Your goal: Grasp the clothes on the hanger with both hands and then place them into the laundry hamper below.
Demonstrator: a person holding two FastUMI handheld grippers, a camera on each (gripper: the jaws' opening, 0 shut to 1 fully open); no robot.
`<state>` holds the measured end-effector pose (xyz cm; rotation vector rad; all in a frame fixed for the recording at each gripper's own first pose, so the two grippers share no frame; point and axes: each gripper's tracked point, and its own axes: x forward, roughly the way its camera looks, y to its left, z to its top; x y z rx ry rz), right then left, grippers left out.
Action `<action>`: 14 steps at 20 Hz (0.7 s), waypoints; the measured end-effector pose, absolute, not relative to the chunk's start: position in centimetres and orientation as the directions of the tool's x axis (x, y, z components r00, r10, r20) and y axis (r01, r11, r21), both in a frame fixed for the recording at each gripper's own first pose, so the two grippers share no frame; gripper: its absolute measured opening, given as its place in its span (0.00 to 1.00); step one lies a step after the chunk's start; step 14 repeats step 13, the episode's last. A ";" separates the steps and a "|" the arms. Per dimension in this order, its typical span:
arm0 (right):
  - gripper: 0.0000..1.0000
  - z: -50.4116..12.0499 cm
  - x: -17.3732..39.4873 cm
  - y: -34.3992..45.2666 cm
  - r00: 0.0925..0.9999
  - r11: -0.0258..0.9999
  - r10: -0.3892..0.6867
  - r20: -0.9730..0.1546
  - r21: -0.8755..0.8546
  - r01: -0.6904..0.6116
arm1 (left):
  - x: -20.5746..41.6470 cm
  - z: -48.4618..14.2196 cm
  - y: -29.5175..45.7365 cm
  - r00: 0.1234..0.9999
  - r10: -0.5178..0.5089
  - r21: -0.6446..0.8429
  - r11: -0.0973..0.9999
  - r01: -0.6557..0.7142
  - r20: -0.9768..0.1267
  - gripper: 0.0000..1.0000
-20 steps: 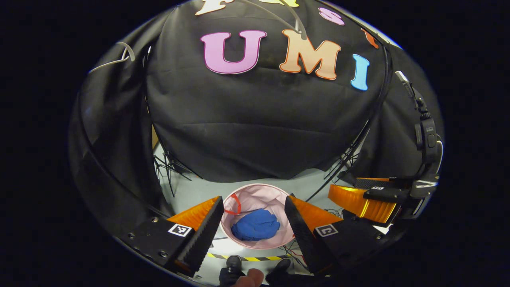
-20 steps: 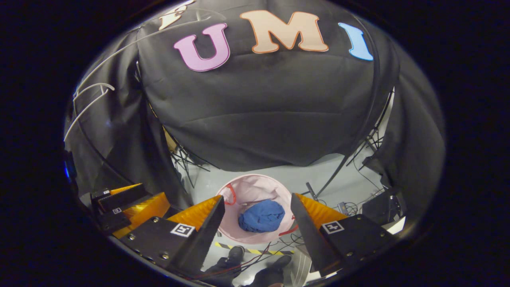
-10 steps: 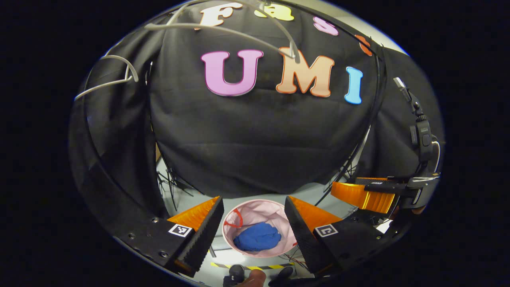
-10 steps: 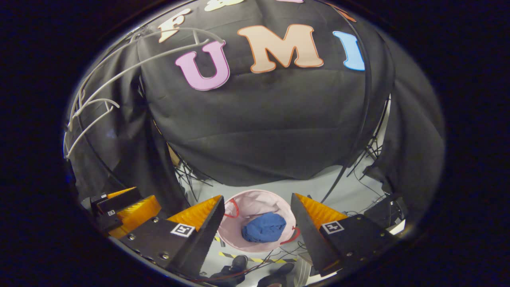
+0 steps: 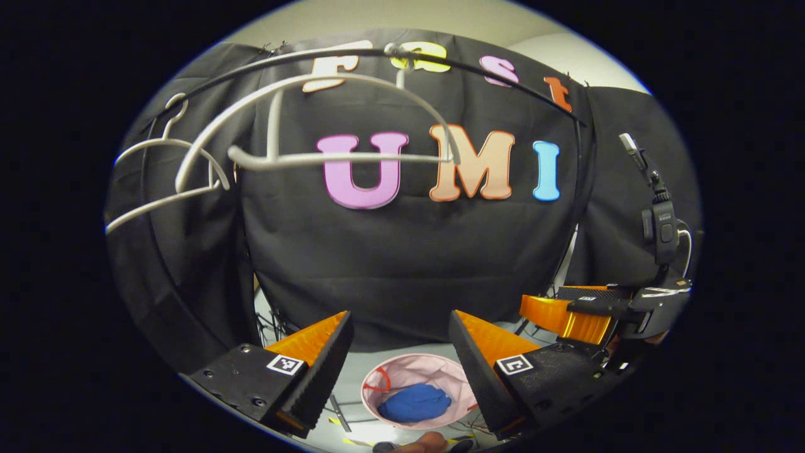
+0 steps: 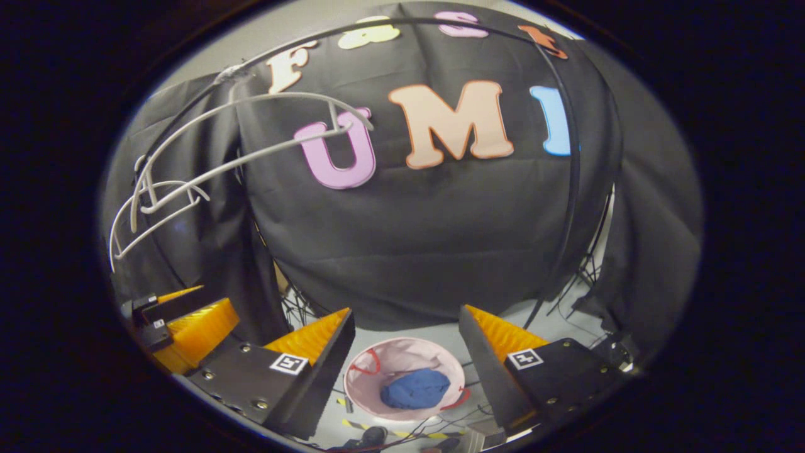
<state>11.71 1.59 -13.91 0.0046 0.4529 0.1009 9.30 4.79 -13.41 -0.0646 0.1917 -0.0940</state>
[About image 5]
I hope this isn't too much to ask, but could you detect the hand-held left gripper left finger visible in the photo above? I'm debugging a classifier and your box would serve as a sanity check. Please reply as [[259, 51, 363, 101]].
[[186, 310, 355, 439]]

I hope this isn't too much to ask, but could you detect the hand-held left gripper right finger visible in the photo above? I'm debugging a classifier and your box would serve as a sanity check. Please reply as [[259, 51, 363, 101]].
[[448, 310, 620, 441]]

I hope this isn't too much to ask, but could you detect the pink laundry hamper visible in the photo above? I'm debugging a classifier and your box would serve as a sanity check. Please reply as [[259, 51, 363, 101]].
[[360, 352, 479, 432]]

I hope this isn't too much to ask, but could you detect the blue corduroy shirt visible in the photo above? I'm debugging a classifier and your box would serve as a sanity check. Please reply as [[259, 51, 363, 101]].
[[377, 384, 452, 423]]

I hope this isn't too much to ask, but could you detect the white plastic hanger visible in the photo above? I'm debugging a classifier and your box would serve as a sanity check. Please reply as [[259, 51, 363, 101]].
[[105, 92, 230, 235], [175, 43, 463, 194]]

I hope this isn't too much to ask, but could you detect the black clothes rack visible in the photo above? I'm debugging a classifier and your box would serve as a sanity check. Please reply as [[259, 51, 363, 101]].
[[140, 45, 595, 303]]

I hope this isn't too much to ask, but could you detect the black backdrop cloth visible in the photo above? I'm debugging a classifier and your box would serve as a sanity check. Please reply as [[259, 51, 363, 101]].
[[104, 28, 702, 378]]

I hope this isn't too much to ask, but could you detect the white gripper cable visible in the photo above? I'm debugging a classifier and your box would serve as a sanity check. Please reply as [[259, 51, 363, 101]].
[[677, 228, 694, 279]]

